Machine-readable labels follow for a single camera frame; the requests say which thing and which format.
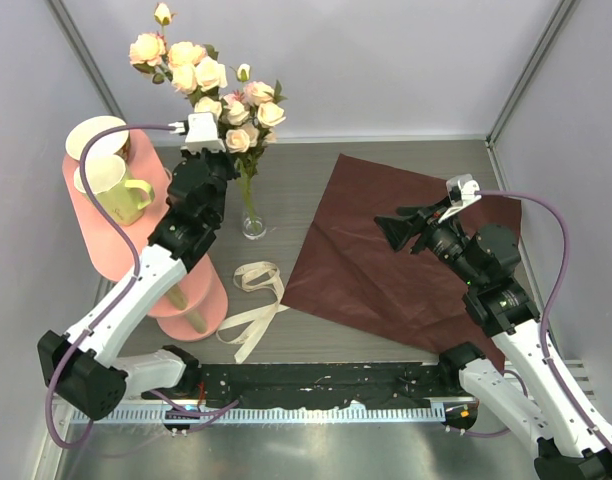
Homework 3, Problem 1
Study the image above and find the cream rose stem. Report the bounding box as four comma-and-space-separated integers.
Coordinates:
172, 57, 227, 120

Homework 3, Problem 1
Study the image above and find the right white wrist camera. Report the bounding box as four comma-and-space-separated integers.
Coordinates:
439, 174, 482, 223

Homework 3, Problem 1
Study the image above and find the pink tiered shelf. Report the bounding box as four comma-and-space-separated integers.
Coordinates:
62, 130, 228, 342

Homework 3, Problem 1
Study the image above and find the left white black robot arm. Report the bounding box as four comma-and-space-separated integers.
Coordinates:
37, 149, 238, 421

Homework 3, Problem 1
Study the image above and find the yellow green mug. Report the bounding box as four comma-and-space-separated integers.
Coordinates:
85, 155, 155, 226

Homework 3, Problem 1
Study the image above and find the white bowl mug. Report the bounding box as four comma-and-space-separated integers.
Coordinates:
64, 115, 132, 164

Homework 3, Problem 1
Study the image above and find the dark red wrapping paper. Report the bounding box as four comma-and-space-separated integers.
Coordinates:
282, 155, 505, 368

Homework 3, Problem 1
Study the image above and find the clear glass vase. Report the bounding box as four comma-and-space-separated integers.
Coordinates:
239, 171, 266, 240

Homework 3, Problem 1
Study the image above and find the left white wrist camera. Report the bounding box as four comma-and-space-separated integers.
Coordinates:
169, 112, 225, 154

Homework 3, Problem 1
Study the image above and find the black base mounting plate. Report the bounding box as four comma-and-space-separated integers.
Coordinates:
162, 362, 472, 410

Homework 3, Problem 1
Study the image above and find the peach rose stem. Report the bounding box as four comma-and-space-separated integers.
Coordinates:
129, 2, 220, 87

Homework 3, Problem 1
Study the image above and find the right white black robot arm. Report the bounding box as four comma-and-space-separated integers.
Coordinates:
375, 199, 612, 479

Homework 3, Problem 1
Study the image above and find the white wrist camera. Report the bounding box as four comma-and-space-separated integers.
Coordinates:
439, 174, 482, 223
169, 112, 225, 154

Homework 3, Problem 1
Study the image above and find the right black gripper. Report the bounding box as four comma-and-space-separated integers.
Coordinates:
375, 194, 484, 288

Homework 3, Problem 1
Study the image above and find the cream ribbon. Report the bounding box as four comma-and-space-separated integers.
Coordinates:
215, 261, 289, 364

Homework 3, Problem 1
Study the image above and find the white slotted cable duct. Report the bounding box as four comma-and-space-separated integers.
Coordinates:
98, 401, 445, 429

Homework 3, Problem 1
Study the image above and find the pink flower stem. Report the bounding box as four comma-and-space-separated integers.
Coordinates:
223, 62, 287, 221

